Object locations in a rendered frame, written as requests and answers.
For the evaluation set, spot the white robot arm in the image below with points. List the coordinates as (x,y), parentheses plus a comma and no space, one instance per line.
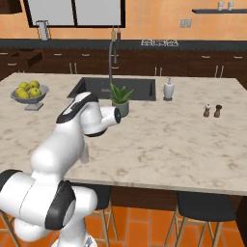
(58,151)

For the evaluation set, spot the clear glass cup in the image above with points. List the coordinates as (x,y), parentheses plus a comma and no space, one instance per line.
(84,156)

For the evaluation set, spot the open dark wooden drawer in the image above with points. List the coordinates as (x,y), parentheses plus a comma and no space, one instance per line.
(32,58)

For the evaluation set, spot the white cup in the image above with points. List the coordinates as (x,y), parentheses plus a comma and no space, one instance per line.
(221,5)
(231,5)

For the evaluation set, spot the green potted plant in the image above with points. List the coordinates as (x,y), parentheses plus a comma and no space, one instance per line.
(121,98)

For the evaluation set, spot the dark sink basin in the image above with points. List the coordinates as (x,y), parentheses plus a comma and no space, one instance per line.
(141,89)

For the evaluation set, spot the white soap dispenser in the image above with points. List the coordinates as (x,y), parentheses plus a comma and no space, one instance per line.
(168,89)

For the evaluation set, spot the grey tall tap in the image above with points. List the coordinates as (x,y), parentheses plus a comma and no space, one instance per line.
(111,61)

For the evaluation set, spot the black seat wooden stool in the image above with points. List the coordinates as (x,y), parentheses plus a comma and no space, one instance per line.
(103,196)
(7,226)
(205,205)

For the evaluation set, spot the dark wooden island base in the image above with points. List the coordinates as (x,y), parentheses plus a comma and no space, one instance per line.
(144,197)

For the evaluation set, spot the dark wooden cupboard run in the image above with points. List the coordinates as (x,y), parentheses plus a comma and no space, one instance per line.
(180,62)

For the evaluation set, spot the white-topped salt shaker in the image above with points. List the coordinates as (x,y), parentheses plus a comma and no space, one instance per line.
(207,111)

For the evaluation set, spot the hob with white grates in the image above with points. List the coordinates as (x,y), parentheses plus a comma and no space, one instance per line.
(159,42)

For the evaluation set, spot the dark brown bottle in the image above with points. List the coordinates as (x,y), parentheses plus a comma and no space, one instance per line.
(118,33)

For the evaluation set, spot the pale-topped bottle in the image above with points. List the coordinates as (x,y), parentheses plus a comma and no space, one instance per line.
(113,33)

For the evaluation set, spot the yellow-green apple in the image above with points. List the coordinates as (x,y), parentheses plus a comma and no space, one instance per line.
(34,84)
(23,86)
(22,94)
(35,92)

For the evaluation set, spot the grey fruit bowl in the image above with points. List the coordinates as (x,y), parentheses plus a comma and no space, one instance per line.
(32,100)

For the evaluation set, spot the dark-topped pepper shaker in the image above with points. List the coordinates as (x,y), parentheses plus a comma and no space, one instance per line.
(217,111)

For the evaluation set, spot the black-framed window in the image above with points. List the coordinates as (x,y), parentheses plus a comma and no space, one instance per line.
(74,13)

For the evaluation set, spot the grey jug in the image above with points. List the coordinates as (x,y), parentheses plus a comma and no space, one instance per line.
(42,30)

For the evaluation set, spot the grey wall socket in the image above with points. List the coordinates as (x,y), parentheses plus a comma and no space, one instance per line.
(185,23)

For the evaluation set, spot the dark wall shelf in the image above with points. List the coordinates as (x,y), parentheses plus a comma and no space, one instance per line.
(222,11)

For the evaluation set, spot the dark wooden wall cabinet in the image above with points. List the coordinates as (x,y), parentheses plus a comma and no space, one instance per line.
(9,5)

